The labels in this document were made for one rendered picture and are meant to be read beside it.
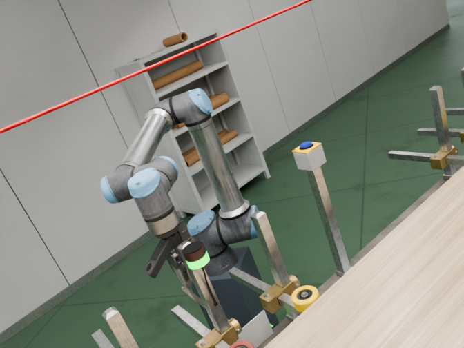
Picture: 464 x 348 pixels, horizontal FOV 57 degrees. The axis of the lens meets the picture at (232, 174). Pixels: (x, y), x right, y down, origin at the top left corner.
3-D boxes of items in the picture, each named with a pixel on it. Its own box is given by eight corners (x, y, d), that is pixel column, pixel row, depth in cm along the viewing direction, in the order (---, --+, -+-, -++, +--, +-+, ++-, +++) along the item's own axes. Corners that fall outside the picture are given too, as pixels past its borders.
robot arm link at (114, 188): (148, 101, 184) (90, 184, 126) (173, 92, 181) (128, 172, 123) (159, 124, 189) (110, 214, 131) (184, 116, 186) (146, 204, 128)
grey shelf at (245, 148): (181, 217, 427) (114, 68, 373) (242, 174, 475) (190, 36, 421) (207, 224, 393) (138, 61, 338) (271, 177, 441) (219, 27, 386)
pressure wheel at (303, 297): (302, 335, 123) (291, 305, 119) (300, 316, 131) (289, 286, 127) (329, 330, 122) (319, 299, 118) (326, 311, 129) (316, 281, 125)
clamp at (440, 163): (429, 168, 185) (427, 158, 183) (446, 155, 191) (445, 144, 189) (443, 170, 180) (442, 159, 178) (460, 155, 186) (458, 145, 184)
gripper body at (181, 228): (201, 255, 125) (186, 220, 120) (178, 272, 121) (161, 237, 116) (189, 248, 131) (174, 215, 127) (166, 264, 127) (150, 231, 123)
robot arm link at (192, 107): (231, 233, 212) (172, 92, 184) (265, 224, 208) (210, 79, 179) (228, 251, 198) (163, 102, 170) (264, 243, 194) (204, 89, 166)
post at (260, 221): (293, 331, 147) (249, 214, 130) (300, 324, 148) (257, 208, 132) (301, 335, 144) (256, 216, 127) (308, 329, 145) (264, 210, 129)
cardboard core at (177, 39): (161, 39, 393) (179, 33, 370) (168, 36, 397) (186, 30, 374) (164, 48, 395) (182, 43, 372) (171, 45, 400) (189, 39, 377)
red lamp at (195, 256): (181, 257, 114) (178, 250, 113) (199, 245, 117) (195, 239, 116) (192, 264, 109) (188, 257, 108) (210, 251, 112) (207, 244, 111)
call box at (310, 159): (298, 171, 142) (291, 150, 139) (312, 161, 145) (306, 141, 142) (313, 173, 136) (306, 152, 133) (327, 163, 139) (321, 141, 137)
